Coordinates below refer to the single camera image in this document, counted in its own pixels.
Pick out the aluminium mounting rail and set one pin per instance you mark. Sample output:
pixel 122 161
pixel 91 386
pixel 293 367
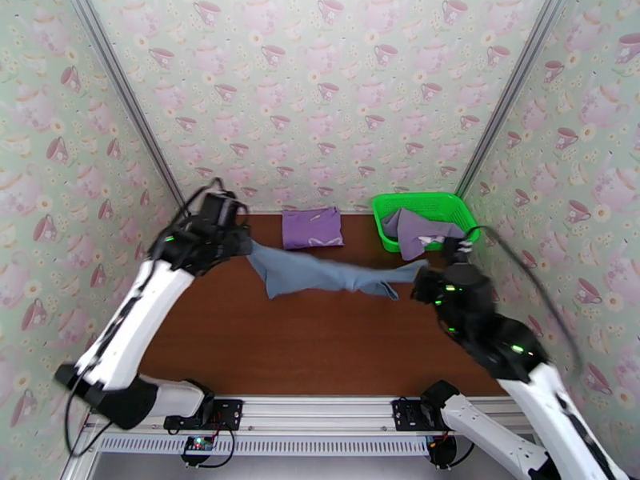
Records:
pixel 320 413

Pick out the lavender grey garment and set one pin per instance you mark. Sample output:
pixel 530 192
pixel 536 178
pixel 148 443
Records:
pixel 412 233

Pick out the purple shirt with white print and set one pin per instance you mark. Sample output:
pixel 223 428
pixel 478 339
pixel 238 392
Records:
pixel 310 228

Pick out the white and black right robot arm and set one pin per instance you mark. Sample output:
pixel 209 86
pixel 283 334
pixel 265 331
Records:
pixel 555 403

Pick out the aluminium corner post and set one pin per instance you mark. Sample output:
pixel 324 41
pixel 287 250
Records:
pixel 511 93
pixel 131 103

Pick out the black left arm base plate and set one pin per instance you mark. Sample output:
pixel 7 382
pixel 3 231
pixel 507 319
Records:
pixel 230 413

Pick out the aluminium frame leg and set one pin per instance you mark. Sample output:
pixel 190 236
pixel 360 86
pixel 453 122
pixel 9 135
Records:
pixel 75 468

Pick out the blue-grey shirt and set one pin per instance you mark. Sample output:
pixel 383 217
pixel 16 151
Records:
pixel 300 273

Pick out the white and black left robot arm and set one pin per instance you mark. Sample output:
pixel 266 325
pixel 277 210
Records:
pixel 145 303

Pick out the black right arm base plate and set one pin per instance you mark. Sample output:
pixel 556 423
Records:
pixel 407 413

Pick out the green plastic laundry basket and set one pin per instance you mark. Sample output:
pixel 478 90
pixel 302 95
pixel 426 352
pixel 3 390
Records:
pixel 450 206

